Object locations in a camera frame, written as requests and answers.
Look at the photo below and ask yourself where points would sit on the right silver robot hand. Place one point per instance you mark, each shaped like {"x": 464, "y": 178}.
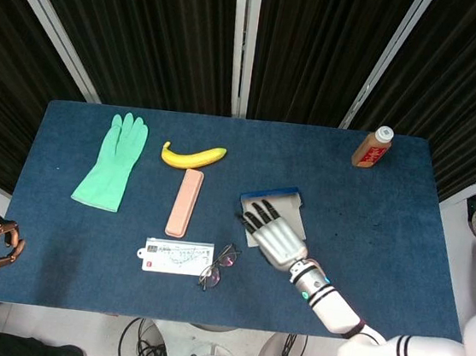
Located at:
{"x": 282, "y": 245}

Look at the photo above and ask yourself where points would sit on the blue glasses case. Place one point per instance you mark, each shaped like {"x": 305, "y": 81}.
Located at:
{"x": 286, "y": 205}

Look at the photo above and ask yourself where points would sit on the thin-framed eyeglasses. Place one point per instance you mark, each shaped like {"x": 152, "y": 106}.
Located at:
{"x": 228, "y": 259}

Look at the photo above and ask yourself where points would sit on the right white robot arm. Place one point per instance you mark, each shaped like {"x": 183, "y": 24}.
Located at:
{"x": 335, "y": 309}

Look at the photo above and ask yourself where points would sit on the pink oblong case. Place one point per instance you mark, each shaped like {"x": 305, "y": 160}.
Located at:
{"x": 184, "y": 204}

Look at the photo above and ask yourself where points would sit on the white card in clear pouch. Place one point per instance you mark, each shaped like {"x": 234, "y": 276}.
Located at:
{"x": 173, "y": 258}

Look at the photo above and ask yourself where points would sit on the blue felt table cover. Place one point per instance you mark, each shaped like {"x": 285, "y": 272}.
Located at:
{"x": 83, "y": 255}

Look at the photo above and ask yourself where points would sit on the yellow banana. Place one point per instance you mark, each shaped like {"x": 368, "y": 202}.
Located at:
{"x": 188, "y": 160}

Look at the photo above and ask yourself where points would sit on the brown bottle with red label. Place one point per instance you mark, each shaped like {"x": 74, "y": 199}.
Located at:
{"x": 370, "y": 152}

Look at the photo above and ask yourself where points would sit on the black shoe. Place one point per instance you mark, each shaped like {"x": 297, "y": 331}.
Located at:
{"x": 63, "y": 353}

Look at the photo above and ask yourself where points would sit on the black pleated curtain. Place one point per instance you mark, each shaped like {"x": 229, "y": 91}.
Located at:
{"x": 6, "y": 96}
{"x": 152, "y": 26}
{"x": 313, "y": 45}
{"x": 469, "y": 75}

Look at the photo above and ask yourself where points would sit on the green rubber glove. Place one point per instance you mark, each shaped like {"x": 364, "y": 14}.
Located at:
{"x": 112, "y": 164}

